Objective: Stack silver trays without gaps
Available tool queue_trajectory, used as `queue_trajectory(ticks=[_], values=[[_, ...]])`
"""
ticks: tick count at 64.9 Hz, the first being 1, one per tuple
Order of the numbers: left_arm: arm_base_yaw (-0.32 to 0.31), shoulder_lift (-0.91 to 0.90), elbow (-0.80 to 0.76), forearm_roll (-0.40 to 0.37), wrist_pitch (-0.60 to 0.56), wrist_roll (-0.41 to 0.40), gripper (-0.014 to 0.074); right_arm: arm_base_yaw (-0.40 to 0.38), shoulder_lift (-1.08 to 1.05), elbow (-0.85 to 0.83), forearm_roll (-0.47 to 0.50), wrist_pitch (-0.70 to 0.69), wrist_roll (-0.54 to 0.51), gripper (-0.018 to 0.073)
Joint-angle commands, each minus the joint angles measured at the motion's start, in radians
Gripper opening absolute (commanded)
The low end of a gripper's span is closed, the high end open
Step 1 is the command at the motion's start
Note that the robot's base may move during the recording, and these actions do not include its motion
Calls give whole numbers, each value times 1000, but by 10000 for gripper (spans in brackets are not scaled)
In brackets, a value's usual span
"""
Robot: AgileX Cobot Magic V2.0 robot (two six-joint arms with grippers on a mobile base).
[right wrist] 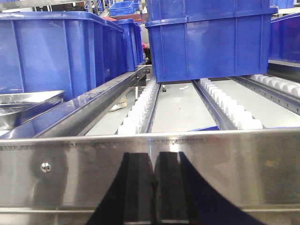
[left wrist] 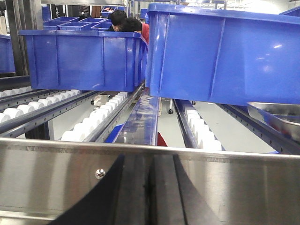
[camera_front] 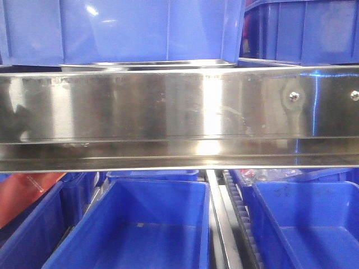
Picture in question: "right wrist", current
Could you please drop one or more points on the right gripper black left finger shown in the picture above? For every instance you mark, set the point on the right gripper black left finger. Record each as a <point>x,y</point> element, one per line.
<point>129,200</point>

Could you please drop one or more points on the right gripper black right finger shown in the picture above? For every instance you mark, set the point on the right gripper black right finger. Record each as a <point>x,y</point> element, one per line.
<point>184,197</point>

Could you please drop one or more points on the silver tray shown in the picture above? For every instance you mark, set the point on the silver tray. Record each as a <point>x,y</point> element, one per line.
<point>18,108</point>

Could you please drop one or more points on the white roller track left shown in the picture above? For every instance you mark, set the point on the white roller track left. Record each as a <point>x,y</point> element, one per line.
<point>139,119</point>

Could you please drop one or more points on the white roller track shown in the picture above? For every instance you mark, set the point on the white roller track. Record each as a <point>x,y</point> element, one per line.
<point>280,84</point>
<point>139,119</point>
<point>227,113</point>

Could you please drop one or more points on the white roller track middle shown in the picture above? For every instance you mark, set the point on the white roller track middle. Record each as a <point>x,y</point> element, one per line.
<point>227,113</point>

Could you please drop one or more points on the white roller track right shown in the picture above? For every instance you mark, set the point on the white roller track right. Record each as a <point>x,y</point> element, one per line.
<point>280,84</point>

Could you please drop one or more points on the large blue bin left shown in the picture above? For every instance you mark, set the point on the large blue bin left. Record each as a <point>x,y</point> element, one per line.
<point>70,51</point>

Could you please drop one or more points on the large blue bin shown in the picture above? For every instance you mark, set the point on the large blue bin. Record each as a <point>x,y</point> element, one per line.
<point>210,46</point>
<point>70,51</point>

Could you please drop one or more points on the large blue bin centre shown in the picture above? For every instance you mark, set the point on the large blue bin centre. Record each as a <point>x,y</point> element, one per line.
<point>210,46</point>

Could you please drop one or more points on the upper stacked blue bin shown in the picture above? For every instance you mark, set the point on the upper stacked blue bin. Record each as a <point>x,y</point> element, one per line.
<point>168,9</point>

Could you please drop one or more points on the small distant blue bin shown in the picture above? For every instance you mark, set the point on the small distant blue bin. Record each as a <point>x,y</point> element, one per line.
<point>122,8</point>

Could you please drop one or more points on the blue bin far right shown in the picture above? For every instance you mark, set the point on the blue bin far right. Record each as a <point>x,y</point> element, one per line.
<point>285,38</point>

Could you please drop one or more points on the stainless steel rack front rail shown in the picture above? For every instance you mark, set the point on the stainless steel rack front rail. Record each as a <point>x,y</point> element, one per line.
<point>61,181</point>

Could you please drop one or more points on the steel lane divider rail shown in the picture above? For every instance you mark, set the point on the steel lane divider rail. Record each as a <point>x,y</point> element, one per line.
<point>79,115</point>

